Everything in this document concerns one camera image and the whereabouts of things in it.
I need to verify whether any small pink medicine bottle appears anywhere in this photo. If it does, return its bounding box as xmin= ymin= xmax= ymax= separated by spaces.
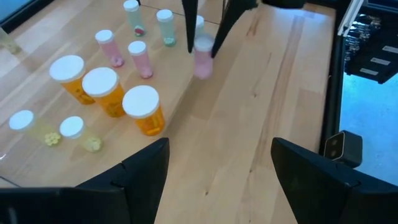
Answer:
xmin=127 ymin=40 xmax=154 ymax=80
xmin=192 ymin=33 xmax=216 ymax=80
xmin=95 ymin=29 xmax=125 ymax=68

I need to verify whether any table-level camera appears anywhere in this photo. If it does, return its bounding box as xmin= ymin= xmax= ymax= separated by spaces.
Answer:
xmin=323 ymin=129 xmax=364 ymax=169

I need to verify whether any small green medicine bottle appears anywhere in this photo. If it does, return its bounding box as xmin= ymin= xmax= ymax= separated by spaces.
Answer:
xmin=195 ymin=14 xmax=206 ymax=38
xmin=123 ymin=0 xmax=146 ymax=37
xmin=155 ymin=8 xmax=177 ymax=47

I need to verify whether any silver metal bracket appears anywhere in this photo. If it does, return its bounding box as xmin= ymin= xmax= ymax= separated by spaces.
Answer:
xmin=337 ymin=0 xmax=365 ymax=37

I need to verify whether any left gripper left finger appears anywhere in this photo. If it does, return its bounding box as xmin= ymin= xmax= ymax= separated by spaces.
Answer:
xmin=0 ymin=138 xmax=170 ymax=224

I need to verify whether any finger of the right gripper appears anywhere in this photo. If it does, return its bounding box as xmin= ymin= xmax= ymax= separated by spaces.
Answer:
xmin=182 ymin=0 xmax=199 ymax=54
xmin=211 ymin=0 xmax=259 ymax=59

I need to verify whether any large orange medicine bottle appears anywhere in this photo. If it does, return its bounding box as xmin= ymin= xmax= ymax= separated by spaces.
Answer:
xmin=122 ymin=85 xmax=166 ymax=137
xmin=49 ymin=55 xmax=96 ymax=106
xmin=81 ymin=67 xmax=127 ymax=118

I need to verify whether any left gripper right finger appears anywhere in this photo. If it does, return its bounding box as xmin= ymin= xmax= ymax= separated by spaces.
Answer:
xmin=271 ymin=137 xmax=398 ymax=224

